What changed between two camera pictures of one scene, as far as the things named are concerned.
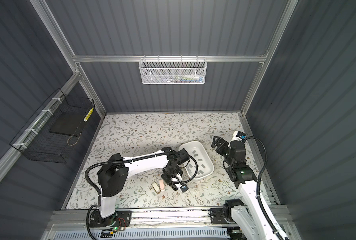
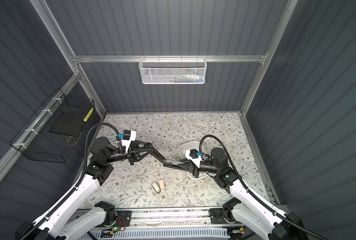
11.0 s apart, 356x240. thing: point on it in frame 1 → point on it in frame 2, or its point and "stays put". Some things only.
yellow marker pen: [87, 116] stays put
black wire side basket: [54, 133] stays put
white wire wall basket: [172, 71] stays put
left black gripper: [168, 179] → [133, 153]
